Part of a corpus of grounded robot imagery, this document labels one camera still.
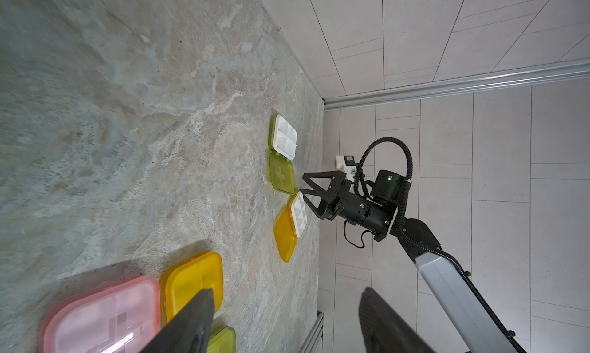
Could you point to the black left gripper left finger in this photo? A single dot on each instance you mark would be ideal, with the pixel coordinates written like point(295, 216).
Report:
point(189, 331)

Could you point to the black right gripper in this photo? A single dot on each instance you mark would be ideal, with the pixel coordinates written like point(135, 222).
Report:
point(328, 195)

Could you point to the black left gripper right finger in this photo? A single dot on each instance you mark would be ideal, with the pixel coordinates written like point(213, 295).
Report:
point(384, 330)

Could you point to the green pillbox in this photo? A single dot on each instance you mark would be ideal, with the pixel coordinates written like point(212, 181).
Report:
point(222, 340)
point(282, 143)

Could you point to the small yellow pillbox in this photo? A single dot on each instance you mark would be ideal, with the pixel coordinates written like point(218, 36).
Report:
point(181, 282)

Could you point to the pink pillbox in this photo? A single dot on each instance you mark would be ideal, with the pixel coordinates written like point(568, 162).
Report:
point(122, 317)

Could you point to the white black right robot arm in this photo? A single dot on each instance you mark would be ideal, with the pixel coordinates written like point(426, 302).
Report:
point(473, 318)

